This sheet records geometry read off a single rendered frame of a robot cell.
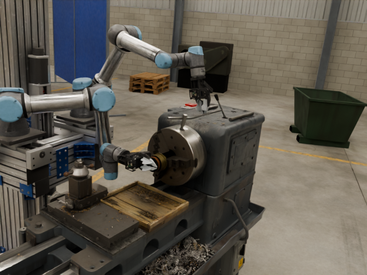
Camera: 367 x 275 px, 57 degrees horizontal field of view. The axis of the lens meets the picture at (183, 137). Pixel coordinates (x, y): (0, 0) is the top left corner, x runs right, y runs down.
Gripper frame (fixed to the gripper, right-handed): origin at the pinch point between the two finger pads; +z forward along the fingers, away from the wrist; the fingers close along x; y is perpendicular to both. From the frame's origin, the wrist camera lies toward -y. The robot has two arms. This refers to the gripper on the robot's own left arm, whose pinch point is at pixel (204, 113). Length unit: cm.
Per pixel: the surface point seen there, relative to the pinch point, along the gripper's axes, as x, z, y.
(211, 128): 3.7, 8.1, 1.0
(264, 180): -75, 116, -238
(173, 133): -8.2, 7.3, 18.7
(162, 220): 0, 43, 45
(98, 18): -420, -161, -309
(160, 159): -9.3, 18.4, 29.9
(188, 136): -1.4, 9.6, 15.6
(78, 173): -17, 14, 72
